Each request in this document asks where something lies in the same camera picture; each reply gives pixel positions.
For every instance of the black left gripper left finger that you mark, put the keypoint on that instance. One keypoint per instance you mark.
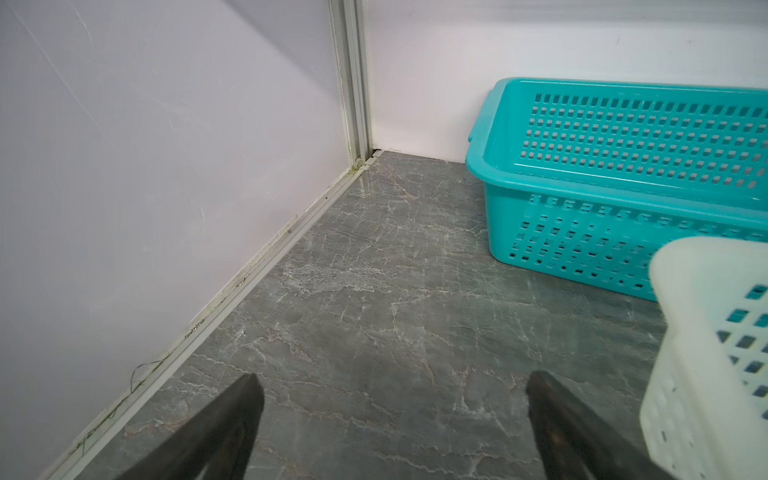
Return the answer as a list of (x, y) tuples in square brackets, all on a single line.
[(214, 444)]

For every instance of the white plastic basket near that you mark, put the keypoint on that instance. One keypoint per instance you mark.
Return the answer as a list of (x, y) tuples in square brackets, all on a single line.
[(704, 412)]

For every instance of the teal plastic basket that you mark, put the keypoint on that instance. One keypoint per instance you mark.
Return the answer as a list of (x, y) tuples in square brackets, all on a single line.
[(586, 181)]

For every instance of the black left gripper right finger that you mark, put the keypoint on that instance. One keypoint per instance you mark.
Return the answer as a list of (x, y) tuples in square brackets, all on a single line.
[(574, 442)]

